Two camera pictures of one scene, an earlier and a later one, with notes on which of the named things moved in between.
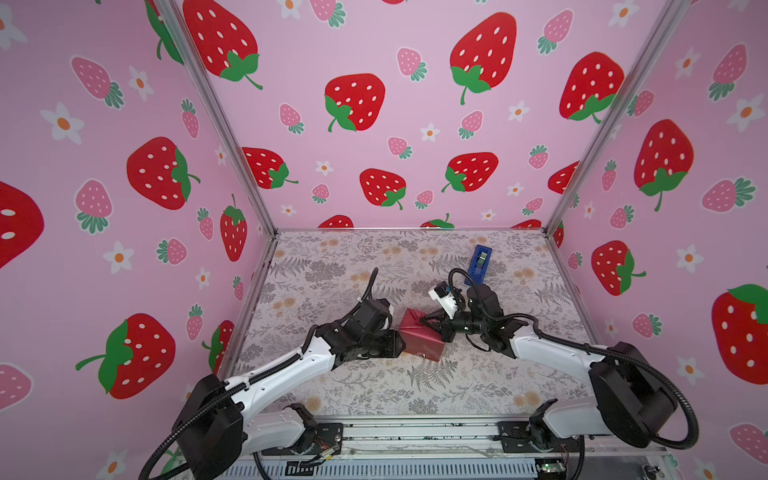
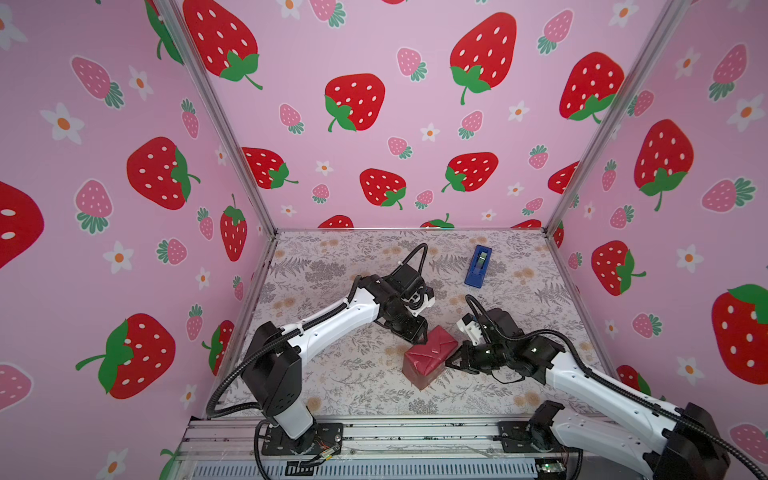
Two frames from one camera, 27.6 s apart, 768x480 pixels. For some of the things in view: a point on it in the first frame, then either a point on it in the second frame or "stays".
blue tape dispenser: [478, 265] stays
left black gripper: [393, 348] to [415, 332]
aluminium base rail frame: [482, 449] stays
